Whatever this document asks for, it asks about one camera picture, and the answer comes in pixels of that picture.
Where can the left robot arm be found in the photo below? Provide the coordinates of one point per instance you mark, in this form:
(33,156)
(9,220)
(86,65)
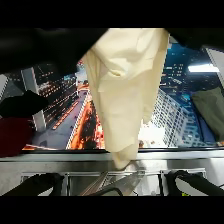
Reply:
(33,46)

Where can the dark red garment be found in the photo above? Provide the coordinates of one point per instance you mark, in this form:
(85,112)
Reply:
(13,136)

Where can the black garment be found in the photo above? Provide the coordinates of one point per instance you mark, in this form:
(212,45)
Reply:
(20,105)

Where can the cream shirt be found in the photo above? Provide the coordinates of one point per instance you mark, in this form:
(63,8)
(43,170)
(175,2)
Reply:
(123,100)

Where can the olive green garment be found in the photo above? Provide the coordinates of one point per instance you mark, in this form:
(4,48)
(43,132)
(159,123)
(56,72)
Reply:
(211,106)

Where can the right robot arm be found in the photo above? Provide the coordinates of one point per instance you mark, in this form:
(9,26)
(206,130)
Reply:
(200,181)

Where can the silver frame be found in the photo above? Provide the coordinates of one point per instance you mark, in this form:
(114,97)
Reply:
(66,157)

